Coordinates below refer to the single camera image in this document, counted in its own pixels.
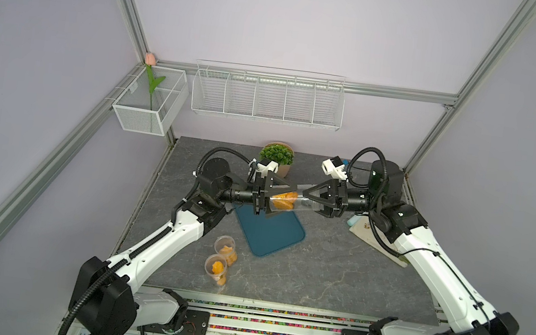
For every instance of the clear cookie jar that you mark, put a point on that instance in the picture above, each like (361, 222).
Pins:
(226, 247)
(217, 268)
(290, 202)

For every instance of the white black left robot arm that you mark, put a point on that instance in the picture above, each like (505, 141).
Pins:
(107, 299)

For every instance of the light blue garden trowel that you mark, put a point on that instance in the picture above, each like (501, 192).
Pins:
(351, 221)

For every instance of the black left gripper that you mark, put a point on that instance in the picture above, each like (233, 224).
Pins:
(261, 191)

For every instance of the green plant in pot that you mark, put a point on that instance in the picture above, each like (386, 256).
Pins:
(280, 153)

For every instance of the clear cookie jar back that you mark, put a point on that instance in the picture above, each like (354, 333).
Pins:
(226, 247)

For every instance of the pink artificial tulip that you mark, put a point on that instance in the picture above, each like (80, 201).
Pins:
(153, 81)

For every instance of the white mesh wall basket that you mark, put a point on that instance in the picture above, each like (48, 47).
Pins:
(132, 106)

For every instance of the beige gardening glove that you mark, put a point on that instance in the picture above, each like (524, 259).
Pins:
(362, 230)

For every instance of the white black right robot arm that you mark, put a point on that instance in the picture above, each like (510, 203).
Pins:
(403, 232)

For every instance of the white wire wall shelf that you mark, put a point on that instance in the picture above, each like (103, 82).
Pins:
(268, 94)

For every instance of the clear cookie jar front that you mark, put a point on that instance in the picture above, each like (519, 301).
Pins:
(217, 268)

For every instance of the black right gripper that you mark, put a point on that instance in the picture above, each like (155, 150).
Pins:
(334, 199)

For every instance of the teal plastic tray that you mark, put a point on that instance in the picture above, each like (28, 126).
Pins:
(267, 235)

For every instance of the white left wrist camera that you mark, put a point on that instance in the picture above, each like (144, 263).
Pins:
(263, 166)

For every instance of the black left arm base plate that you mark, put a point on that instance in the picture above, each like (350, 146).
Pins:
(188, 322)

